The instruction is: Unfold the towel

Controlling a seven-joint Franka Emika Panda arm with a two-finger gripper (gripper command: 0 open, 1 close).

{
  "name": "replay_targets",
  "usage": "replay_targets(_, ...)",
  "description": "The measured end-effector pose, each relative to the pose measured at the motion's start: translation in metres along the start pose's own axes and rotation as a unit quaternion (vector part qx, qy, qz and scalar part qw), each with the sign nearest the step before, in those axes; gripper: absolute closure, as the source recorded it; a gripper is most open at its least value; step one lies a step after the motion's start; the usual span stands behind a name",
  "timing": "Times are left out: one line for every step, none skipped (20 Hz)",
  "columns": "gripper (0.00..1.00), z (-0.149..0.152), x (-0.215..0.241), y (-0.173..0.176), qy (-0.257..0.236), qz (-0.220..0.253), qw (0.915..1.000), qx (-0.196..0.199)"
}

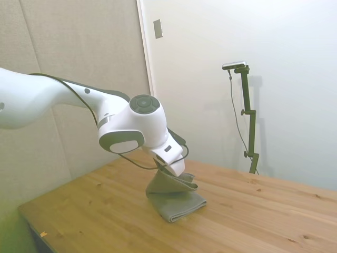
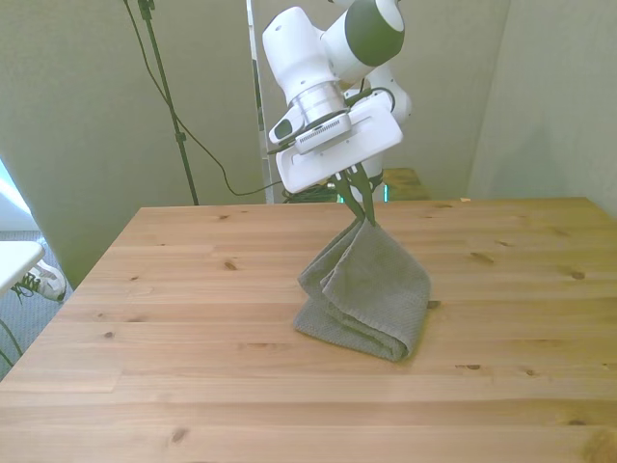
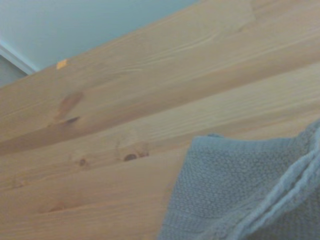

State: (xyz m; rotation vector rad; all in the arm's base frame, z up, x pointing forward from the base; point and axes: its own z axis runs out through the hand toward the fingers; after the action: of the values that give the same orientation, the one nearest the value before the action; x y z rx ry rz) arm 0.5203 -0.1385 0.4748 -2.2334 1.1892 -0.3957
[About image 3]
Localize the blue-grey woven towel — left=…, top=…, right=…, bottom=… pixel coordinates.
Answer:
left=156, top=119, right=320, bottom=240

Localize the white skirting board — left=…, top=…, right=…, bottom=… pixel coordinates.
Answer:
left=0, top=39, right=38, bottom=76

